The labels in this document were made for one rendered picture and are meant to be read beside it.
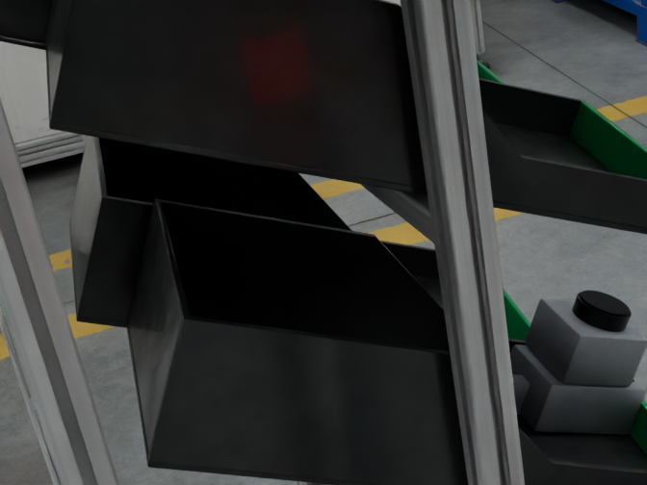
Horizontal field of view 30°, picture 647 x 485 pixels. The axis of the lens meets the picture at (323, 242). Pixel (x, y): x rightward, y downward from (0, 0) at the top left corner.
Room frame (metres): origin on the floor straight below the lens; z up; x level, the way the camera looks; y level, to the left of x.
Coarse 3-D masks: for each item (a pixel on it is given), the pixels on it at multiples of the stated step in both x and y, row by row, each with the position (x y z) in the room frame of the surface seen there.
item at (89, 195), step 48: (96, 144) 0.66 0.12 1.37; (96, 192) 0.60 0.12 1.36; (144, 192) 0.71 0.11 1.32; (192, 192) 0.71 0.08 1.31; (240, 192) 0.71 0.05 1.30; (288, 192) 0.72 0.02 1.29; (96, 240) 0.58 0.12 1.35; (144, 240) 0.58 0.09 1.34; (96, 288) 0.58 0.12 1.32; (432, 288) 0.71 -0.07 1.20
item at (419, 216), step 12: (372, 192) 0.51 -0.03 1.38; (384, 192) 0.49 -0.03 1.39; (396, 192) 0.48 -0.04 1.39; (408, 192) 0.47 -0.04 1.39; (396, 204) 0.48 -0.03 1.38; (408, 204) 0.47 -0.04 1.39; (420, 204) 0.46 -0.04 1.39; (408, 216) 0.47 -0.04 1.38; (420, 216) 0.46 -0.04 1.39; (420, 228) 0.46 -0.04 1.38; (432, 240) 0.45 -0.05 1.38
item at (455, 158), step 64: (448, 0) 0.43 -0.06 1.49; (448, 64) 0.42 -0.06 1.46; (0, 128) 0.37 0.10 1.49; (448, 128) 0.42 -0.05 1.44; (0, 192) 0.38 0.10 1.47; (448, 192) 0.42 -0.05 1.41; (0, 256) 0.37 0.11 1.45; (448, 256) 0.42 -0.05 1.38; (0, 320) 0.68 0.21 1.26; (64, 320) 0.37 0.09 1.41; (448, 320) 0.43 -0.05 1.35; (64, 384) 0.38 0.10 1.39; (512, 384) 0.42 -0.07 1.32; (64, 448) 0.37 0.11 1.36; (512, 448) 0.42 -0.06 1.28
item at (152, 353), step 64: (192, 256) 0.56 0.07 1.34; (256, 256) 0.57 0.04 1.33; (320, 256) 0.57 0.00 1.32; (384, 256) 0.58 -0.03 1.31; (128, 320) 0.56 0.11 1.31; (192, 320) 0.44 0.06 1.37; (256, 320) 0.57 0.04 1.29; (320, 320) 0.57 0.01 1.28; (384, 320) 0.57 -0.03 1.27; (192, 384) 0.43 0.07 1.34; (256, 384) 0.44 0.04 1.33; (320, 384) 0.44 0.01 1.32; (384, 384) 0.45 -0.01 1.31; (448, 384) 0.45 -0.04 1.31; (192, 448) 0.43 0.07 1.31; (256, 448) 0.44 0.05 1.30; (320, 448) 0.44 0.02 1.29; (384, 448) 0.45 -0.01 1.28; (448, 448) 0.45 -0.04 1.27; (576, 448) 0.51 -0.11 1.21; (640, 448) 0.52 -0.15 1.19
